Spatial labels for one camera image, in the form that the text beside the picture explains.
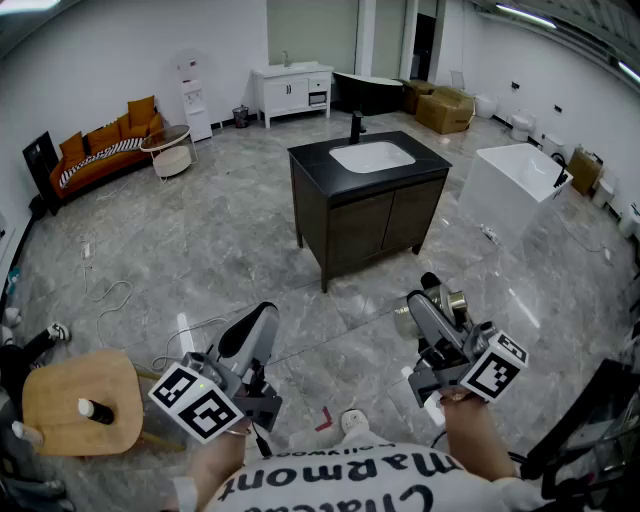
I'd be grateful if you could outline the round glass coffee table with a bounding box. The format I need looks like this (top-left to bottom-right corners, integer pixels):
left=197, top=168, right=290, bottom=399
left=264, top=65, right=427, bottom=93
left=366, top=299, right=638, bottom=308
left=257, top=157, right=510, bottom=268
left=139, top=124, right=199, bottom=184

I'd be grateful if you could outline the black leaning panel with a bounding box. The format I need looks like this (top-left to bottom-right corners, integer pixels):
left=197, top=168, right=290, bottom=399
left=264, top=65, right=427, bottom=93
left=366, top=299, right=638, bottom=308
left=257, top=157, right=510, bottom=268
left=22, top=130, right=61, bottom=216

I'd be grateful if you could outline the large cardboard box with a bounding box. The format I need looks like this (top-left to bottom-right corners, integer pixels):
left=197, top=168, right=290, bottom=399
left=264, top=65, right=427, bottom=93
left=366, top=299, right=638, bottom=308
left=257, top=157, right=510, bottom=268
left=415, top=85, right=475, bottom=135

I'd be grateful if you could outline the looped white cable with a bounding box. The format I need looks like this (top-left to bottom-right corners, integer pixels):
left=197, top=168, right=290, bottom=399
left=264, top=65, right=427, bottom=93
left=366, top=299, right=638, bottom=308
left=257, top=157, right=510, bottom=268
left=149, top=317, right=229, bottom=374

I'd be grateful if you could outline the white printed shirt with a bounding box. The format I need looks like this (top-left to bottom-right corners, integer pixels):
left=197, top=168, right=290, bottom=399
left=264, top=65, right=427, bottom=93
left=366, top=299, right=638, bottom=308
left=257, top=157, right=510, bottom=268
left=169, top=442, right=566, bottom=512

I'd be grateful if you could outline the small cardboard box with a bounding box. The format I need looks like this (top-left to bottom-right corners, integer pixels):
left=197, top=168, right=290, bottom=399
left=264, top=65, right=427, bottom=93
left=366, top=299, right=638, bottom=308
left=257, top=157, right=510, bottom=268
left=402, top=78, right=436, bottom=115

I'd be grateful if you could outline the person's white shoe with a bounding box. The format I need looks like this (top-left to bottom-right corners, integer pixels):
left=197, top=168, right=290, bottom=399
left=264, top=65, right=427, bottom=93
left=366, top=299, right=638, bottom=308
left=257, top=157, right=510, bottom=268
left=341, top=408, right=371, bottom=436

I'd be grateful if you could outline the person's right forearm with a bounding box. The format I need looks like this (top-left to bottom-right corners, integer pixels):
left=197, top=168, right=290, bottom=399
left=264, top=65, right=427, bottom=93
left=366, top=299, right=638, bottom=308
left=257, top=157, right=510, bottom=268
left=439, top=389, right=516, bottom=481

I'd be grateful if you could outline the white sink basin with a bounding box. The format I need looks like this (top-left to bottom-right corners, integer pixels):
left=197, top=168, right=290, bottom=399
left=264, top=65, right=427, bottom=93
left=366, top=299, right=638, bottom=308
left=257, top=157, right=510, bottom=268
left=328, top=140, right=417, bottom=175

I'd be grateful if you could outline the white freestanding bathtub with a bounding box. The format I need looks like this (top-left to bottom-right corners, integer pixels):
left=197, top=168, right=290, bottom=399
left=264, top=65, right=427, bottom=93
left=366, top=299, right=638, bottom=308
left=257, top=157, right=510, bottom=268
left=457, top=142, right=575, bottom=251

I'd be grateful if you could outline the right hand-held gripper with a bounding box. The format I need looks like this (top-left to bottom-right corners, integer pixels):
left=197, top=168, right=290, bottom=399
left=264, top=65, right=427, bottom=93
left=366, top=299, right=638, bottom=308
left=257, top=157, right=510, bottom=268
left=407, top=272, right=530, bottom=409

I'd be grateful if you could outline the wooden stool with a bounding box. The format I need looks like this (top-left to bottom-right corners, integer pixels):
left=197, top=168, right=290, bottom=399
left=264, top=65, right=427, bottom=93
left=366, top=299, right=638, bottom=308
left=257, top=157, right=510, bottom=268
left=22, top=348, right=145, bottom=457

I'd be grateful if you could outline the dark wooden vanity cabinet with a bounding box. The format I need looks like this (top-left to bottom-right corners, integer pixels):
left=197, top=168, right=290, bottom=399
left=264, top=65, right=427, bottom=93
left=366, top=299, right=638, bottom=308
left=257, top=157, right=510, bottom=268
left=289, top=159, right=449, bottom=294

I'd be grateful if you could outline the ceiling strip light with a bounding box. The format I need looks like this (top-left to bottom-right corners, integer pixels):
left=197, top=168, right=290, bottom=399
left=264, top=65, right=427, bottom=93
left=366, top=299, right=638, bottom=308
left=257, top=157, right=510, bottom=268
left=494, top=3, right=559, bottom=29

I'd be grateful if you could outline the tall cardboard box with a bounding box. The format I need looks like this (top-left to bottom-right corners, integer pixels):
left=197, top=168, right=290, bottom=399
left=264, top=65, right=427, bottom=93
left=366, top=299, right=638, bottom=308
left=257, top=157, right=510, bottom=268
left=567, top=147, right=604, bottom=196

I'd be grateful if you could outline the white water dispenser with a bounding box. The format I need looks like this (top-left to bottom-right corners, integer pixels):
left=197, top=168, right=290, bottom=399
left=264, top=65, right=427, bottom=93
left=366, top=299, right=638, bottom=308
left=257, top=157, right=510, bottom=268
left=174, top=48, right=214, bottom=143

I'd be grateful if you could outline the person's left forearm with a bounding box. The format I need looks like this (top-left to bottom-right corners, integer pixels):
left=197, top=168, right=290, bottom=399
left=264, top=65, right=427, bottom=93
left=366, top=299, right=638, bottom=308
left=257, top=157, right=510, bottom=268
left=187, top=432, right=251, bottom=501

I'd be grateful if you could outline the black bathtub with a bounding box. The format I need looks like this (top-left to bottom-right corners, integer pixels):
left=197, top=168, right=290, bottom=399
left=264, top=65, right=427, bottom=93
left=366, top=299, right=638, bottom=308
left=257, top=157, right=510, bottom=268
left=332, top=70, right=405, bottom=116

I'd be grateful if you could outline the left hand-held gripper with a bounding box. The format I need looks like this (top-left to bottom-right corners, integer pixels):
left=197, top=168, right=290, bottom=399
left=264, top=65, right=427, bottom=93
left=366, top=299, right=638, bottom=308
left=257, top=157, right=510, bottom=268
left=148, top=301, right=284, bottom=446

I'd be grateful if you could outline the white toilet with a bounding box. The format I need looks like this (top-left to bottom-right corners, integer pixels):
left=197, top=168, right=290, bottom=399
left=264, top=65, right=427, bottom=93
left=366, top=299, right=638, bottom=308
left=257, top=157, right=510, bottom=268
left=473, top=92, right=499, bottom=120
left=509, top=109, right=537, bottom=142

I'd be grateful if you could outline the white vanity cabinet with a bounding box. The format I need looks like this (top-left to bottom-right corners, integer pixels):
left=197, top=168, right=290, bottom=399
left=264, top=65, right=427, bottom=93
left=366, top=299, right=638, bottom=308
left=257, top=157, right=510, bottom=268
left=250, top=60, right=335, bottom=129

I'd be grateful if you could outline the black metal rack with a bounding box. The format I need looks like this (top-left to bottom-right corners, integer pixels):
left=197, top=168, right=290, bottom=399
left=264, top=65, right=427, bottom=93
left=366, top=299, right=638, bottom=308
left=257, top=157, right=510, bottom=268
left=519, top=357, right=640, bottom=501

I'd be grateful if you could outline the orange sofa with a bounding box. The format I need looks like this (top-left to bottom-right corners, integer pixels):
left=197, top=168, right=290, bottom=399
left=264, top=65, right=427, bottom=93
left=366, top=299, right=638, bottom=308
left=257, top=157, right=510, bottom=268
left=48, top=94, right=166, bottom=201

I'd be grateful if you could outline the clear glass jar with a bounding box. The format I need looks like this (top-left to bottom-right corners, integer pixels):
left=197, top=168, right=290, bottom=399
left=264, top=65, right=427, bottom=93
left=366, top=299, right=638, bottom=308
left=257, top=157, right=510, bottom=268
left=393, top=283, right=469, bottom=342

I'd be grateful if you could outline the white round ottoman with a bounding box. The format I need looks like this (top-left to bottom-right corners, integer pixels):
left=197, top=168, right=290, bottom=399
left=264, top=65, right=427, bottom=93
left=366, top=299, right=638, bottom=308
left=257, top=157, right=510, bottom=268
left=152, top=145, right=193, bottom=178

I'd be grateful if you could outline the long white floor cable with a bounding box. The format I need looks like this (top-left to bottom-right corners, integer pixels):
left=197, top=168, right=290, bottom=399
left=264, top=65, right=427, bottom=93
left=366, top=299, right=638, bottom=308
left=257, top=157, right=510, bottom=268
left=78, top=234, right=134, bottom=336

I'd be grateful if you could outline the striped black white blanket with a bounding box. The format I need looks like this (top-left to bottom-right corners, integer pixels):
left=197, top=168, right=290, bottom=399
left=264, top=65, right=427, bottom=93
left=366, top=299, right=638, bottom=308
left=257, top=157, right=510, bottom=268
left=58, top=137, right=144, bottom=189

